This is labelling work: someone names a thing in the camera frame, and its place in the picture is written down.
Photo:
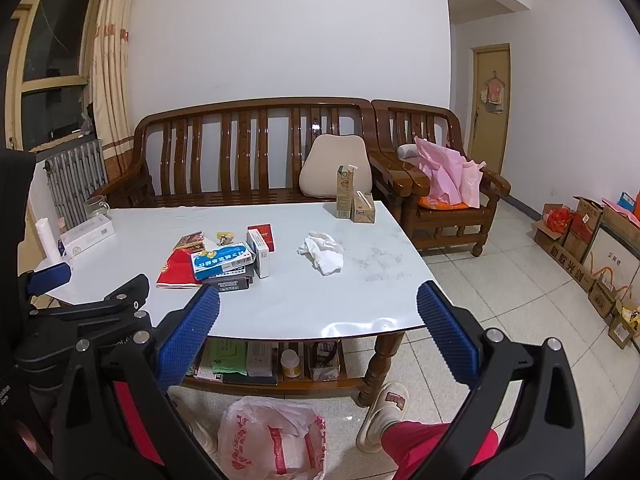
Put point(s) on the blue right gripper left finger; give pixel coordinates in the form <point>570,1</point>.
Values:
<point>179,337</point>

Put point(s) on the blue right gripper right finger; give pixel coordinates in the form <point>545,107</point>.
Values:
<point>458,348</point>

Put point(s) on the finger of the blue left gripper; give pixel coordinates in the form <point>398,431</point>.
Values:
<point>135,292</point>
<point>41,282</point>

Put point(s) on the red paper envelope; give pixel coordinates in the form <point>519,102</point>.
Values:
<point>177,271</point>

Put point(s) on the black cigarette box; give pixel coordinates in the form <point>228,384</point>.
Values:
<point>231,281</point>

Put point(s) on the blue white medicine box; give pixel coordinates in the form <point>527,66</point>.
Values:
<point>220,260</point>

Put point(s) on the yellow snack wrapper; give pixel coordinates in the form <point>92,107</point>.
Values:
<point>225,238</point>

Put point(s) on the white grey medicine box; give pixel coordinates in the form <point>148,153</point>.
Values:
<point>260,249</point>

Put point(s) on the red cigarette pack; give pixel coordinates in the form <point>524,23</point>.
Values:
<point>265,232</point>

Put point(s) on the white tissue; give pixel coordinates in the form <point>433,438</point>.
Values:
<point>325,254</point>

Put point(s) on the white red plastic trash bag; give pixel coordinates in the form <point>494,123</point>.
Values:
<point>262,438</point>

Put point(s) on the white paper roll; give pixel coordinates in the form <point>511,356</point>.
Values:
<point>48,241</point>

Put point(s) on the green wipes pack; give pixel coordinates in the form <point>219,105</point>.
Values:
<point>228,356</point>

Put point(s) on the white flat box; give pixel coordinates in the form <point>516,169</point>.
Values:
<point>86,235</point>

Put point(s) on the white tissue pack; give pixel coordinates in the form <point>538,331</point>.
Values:
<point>259,359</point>

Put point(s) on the small brown cigarette pack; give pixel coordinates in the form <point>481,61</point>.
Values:
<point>194,242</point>

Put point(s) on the glass jar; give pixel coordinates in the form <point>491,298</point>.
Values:
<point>96,205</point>

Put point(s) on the right beige slipper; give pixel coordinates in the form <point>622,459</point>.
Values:
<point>388,409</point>

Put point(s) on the white pill bottle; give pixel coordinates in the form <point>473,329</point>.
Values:
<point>291,363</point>

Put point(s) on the grey radiator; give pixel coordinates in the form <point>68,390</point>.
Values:
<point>73,175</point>

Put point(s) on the person right red leg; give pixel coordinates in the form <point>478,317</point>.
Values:
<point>410,443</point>

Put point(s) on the clear plastic organiser box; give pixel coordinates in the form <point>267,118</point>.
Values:
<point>323,360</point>

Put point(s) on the pink plastic bag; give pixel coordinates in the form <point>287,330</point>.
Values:
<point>454,180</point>

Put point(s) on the brown tissue box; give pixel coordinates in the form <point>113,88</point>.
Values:
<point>363,208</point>

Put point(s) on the long wooden bench sofa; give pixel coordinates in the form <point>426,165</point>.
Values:
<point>243,153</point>

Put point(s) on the wooden armchair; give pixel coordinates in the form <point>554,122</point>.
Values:
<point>398,124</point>

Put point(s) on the cardboard boxes stack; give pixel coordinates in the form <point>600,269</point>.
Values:
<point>597,243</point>

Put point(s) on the green beige drink carton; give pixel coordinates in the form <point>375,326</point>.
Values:
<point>345,190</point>

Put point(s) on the beige curtain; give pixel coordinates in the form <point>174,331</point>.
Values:
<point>110,85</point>

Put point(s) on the beige cushion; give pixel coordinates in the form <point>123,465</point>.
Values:
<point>318,177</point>

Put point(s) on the wooden door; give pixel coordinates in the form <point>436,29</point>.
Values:
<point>490,105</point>

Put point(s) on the window with yellow frame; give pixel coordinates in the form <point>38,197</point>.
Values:
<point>46,57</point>

